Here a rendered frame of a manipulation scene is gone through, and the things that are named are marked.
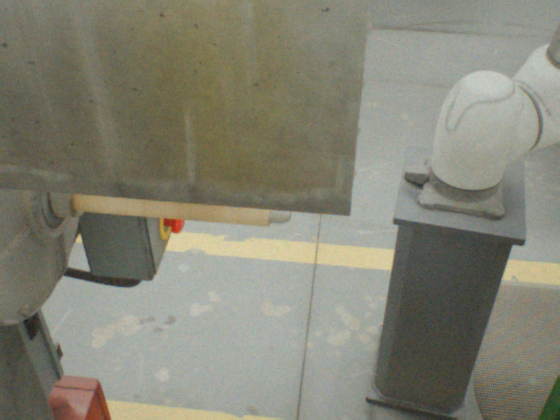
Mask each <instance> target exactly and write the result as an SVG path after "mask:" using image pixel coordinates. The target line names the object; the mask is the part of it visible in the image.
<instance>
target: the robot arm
mask: <svg viewBox="0 0 560 420"><path fill-rule="evenodd" d="M559 141H560V24H559V26H558V28H557V30H556V32H555V34H554V35H553V37H552V39H551V42H550V44H547V45H545V46H542V47H540V48H538V49H536V50H534V51H533V52H532V55H531V56H530V58H529V59H528V60H527V61H526V63H525V64H523V65H522V67H521V68H520V69H519V70H518V71H517V74H516V75H515V76H514V77H513V78H512V79H511V78H509V77H507V76H505V75H503V74H500V73H496V72H492V71H478V72H475V73H472V74H470V75H467V76H465V77H463V78H462V79H460V80H459V81H458V82H457V83H456V84H455V86H454V87H453V88H452V89H451V91H450V92H449V93H448V96H447V98H446V100H445V102H444V104H443V106H442V108H441V111H440V115H439V118H438V121H437V125H436V130H435V134H434V147H433V156H427V157H426V158H425V160H424V166H407V167H406V173H405V176H404V178H405V179H407V180H409V181H412V182H415V183H418V184H420V185H423V190H422V193H421V195H420V197H419V200H418V205H419V206H420V207H421V208H423V209H441V210H447V211H452V212H458V213H463V214H475V215H481V216H485V217H488V218H490V219H493V220H502V218H503V215H504V209H503V207H502V177H503V175H504V172H505V170H504V169H505V167H508V166H510V165H511V164H512V163H513V162H515V161H516V160H517V159H518V158H520V157H521V156H522V155H524V154H525V153H526V152H528V151H531V150H535V149H539V148H542V147H544V146H550V145H553V144H555V143H558V142H559Z"/></svg>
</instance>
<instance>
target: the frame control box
mask: <svg viewBox="0 0 560 420"><path fill-rule="evenodd" d="M78 227H79V231H80V234H81V238H82V241H83V248H84V252H85V255H86V258H87V262H88V266H89V268H90V271H87V270H83V269H79V268H70V267H68V268H67V270H66V272H65V273H64V275H63V276H66V277H69V278H74V279H78V280H83V281H86V282H96V283H99V284H104V285H110V286H115V287H124V288H131V287H136V286H137V285H138V284H139V283H140V282H141V281H152V280H153V278H154V275H156V274H157V272H158V269H159V267H160V264H161V261H162V259H163V256H164V254H165V251H166V246H167V243H168V241H169V238H170V236H171V233H172V231H171V227H165V226H164V218H157V217H146V216H135V215H124V214H101V213H90V212H83V215H81V216H80V218H79V223H78Z"/></svg>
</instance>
